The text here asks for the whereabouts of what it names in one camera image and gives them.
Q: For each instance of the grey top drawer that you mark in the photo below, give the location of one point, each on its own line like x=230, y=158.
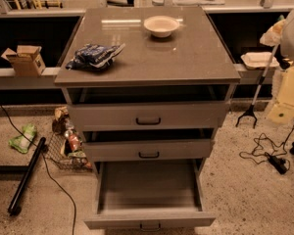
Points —
x=149, y=107

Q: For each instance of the grey middle drawer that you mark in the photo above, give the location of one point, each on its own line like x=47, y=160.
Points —
x=151, y=144

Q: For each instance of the grey drawer cabinet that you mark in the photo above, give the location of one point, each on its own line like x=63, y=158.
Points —
x=192, y=55

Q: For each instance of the blue chip bag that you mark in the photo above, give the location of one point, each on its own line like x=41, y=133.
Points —
x=94, y=57

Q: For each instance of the wire basket with snacks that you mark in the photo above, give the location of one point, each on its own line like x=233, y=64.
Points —
x=65, y=148

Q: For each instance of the grey drawer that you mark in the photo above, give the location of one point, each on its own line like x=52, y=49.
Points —
x=151, y=144
x=149, y=107
x=149, y=195

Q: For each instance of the black power adapter with cable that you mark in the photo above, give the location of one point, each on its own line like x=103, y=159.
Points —
x=258, y=155

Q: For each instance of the cardboard box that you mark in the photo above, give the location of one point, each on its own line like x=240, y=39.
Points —
x=26, y=61

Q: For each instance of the black metal stand leg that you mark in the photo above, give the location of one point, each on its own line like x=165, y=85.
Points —
x=14, y=207

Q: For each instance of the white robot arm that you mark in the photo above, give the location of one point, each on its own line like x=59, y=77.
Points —
x=281, y=106

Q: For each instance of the white bowl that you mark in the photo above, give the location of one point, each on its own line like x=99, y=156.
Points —
x=161, y=26

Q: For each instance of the white takeout container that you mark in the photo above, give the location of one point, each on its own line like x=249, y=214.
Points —
x=256, y=60

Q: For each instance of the green snack bag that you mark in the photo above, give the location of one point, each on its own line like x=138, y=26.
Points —
x=22, y=142

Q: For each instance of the grey bottom drawer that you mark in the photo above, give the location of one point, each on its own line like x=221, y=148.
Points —
x=149, y=195

